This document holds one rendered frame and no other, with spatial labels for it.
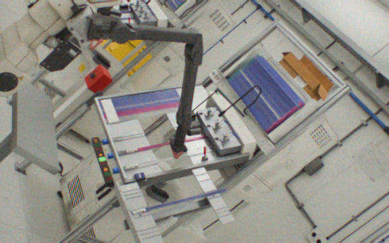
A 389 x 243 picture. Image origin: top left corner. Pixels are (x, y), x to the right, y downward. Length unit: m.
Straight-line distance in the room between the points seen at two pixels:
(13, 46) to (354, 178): 2.85
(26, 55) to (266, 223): 2.69
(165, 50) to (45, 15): 1.86
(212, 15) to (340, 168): 1.69
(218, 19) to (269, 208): 1.72
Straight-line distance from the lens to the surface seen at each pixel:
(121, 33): 1.72
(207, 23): 3.57
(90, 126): 3.82
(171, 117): 2.54
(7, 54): 1.88
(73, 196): 2.91
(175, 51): 3.59
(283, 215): 3.86
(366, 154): 3.82
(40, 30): 1.87
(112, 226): 2.57
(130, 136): 2.40
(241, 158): 2.38
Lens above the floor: 1.53
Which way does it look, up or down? 9 degrees down
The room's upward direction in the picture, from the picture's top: 50 degrees clockwise
